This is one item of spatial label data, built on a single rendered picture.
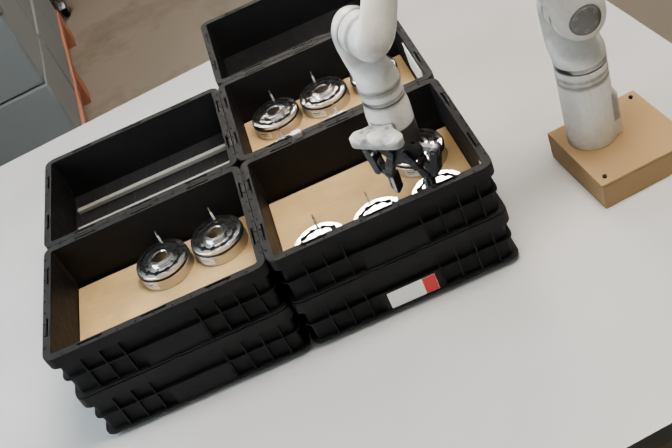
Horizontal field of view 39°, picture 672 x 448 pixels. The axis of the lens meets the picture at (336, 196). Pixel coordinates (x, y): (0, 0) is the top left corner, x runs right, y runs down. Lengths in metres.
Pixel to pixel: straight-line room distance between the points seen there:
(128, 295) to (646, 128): 0.99
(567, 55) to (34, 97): 2.33
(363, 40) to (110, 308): 0.72
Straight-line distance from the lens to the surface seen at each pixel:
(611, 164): 1.73
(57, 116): 3.62
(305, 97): 1.98
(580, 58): 1.65
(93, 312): 1.80
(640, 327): 1.55
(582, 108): 1.70
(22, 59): 3.51
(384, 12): 1.40
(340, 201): 1.73
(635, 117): 1.82
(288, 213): 1.75
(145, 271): 1.76
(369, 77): 1.45
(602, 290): 1.61
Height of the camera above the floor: 1.91
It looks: 38 degrees down
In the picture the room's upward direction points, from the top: 25 degrees counter-clockwise
